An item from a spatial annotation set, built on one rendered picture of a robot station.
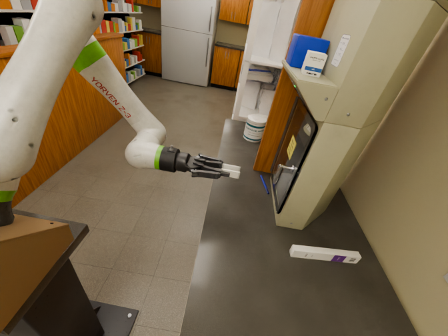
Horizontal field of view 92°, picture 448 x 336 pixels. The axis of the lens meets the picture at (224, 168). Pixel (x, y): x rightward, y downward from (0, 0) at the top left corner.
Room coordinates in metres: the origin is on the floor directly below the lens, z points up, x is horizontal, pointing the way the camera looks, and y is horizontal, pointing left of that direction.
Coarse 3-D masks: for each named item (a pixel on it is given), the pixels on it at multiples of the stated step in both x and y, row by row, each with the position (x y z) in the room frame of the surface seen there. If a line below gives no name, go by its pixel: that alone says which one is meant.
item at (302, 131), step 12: (300, 108) 0.84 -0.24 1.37; (300, 120) 0.78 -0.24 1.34; (312, 120) 0.68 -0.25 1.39; (288, 132) 0.87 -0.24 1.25; (300, 132) 0.73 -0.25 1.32; (312, 132) 0.64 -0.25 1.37; (288, 144) 0.82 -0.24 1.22; (300, 144) 0.69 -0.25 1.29; (288, 156) 0.76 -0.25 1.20; (300, 156) 0.65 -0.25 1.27; (276, 168) 0.85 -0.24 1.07; (288, 180) 0.66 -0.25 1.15; (276, 192) 0.73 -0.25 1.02; (288, 192) 0.62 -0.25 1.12; (276, 204) 0.68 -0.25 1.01
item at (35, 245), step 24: (24, 216) 0.39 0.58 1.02; (0, 240) 0.23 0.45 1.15; (24, 240) 0.27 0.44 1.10; (48, 240) 0.32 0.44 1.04; (72, 240) 0.38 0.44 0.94; (0, 264) 0.21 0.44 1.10; (24, 264) 0.24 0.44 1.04; (48, 264) 0.29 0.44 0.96; (0, 288) 0.18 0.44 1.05; (24, 288) 0.21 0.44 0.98; (0, 312) 0.15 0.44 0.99
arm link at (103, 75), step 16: (96, 64) 0.70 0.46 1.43; (112, 64) 0.75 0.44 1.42; (96, 80) 0.69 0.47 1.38; (112, 80) 0.72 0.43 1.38; (112, 96) 0.71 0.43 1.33; (128, 96) 0.74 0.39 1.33; (128, 112) 0.72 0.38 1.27; (144, 112) 0.76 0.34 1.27; (144, 128) 0.73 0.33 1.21; (160, 128) 0.77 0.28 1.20; (160, 144) 0.73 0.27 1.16
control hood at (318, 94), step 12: (288, 72) 0.76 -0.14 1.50; (300, 72) 0.73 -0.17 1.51; (300, 84) 0.62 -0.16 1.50; (312, 84) 0.62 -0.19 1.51; (324, 84) 0.62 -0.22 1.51; (312, 96) 0.62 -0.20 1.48; (324, 96) 0.62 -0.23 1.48; (312, 108) 0.62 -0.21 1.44; (324, 108) 0.62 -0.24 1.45; (324, 120) 0.62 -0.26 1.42
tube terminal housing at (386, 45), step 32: (352, 0) 0.78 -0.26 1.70; (384, 0) 0.62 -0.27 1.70; (416, 0) 0.62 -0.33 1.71; (352, 32) 0.69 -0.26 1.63; (384, 32) 0.62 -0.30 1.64; (416, 32) 0.62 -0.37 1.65; (352, 64) 0.62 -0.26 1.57; (384, 64) 0.62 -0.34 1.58; (416, 64) 0.75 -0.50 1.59; (352, 96) 0.62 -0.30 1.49; (384, 96) 0.65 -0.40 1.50; (320, 128) 0.62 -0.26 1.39; (352, 128) 0.62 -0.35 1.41; (320, 160) 0.62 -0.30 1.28; (352, 160) 0.71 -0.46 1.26; (320, 192) 0.62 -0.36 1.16; (288, 224) 0.62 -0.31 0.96
